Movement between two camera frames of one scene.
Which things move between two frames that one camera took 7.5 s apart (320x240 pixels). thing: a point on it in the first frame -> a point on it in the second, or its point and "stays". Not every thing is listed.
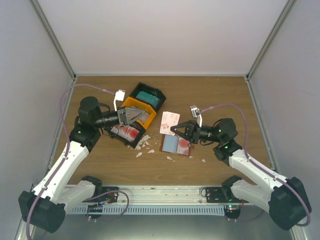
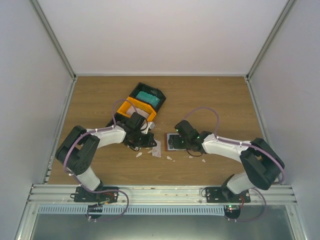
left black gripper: (127, 120) -> (148, 143)
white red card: (168, 120) -> (156, 150)
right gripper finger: (189, 127) -> (179, 143)
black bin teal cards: (151, 95) stays
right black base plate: (222, 194) stays
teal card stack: (148, 98) stays
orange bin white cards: (146, 118) stays
